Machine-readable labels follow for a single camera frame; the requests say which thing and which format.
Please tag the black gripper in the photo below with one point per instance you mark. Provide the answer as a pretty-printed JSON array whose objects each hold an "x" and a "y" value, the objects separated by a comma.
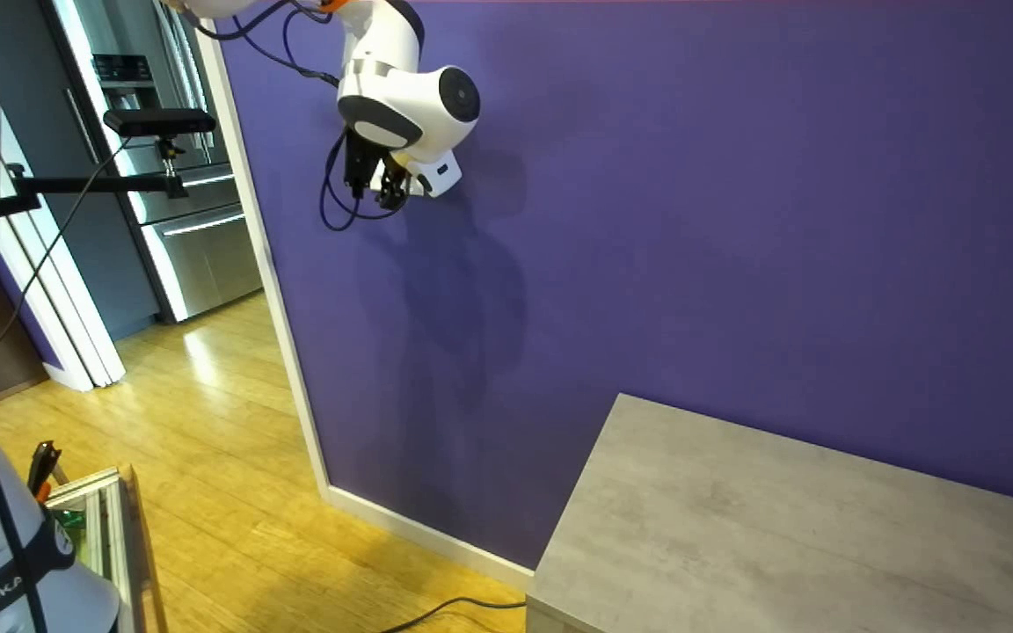
[{"x": 383, "y": 171}]

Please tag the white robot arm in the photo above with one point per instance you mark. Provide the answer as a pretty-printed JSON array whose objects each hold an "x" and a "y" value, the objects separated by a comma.
[{"x": 412, "y": 106}]

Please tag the stainless steel refrigerator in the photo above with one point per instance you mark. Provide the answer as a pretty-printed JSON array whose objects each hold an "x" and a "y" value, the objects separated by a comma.
[{"x": 194, "y": 259}]

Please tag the white baseboard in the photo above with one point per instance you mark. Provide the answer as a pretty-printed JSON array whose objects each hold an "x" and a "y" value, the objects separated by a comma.
[{"x": 438, "y": 538}]

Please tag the orange and black clamp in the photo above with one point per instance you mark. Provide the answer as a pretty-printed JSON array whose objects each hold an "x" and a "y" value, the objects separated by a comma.
[{"x": 44, "y": 460}]

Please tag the grey baseball cap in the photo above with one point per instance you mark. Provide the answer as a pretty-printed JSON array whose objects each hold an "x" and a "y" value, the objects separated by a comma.
[{"x": 71, "y": 602}]

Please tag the grey concrete-look cabinet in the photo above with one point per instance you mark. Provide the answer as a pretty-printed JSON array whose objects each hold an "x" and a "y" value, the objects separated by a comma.
[{"x": 790, "y": 538}]

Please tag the white wall corner trim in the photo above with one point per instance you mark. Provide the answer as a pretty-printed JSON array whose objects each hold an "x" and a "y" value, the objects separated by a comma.
[{"x": 264, "y": 259}]

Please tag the black stereo camera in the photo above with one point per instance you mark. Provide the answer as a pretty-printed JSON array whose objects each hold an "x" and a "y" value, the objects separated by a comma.
[{"x": 161, "y": 119}]

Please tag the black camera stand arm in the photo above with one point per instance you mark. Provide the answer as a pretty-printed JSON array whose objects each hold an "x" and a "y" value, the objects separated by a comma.
[{"x": 86, "y": 184}]

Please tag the black camera tripod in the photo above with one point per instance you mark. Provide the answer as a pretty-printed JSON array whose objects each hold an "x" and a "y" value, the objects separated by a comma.
[{"x": 63, "y": 318}]

